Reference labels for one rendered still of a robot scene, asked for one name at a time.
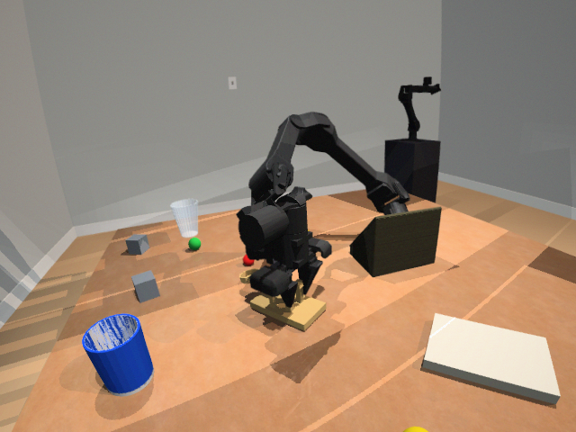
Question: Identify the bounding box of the blue cup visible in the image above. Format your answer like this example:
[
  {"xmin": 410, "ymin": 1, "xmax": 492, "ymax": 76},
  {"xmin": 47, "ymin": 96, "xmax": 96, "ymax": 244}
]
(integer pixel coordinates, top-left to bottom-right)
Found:
[{"xmin": 82, "ymin": 313, "xmax": 155, "ymax": 397}]

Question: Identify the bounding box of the white paper cup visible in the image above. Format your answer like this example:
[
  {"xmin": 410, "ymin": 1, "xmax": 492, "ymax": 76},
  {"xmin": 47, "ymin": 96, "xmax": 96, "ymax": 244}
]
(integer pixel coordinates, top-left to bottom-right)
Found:
[{"xmin": 170, "ymin": 199, "xmax": 198, "ymax": 238}]

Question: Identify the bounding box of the green ball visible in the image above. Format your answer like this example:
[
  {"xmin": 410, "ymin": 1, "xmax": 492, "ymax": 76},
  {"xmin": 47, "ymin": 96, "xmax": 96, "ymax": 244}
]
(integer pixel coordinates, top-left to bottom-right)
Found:
[{"xmin": 188, "ymin": 238, "xmax": 201, "ymax": 250}]

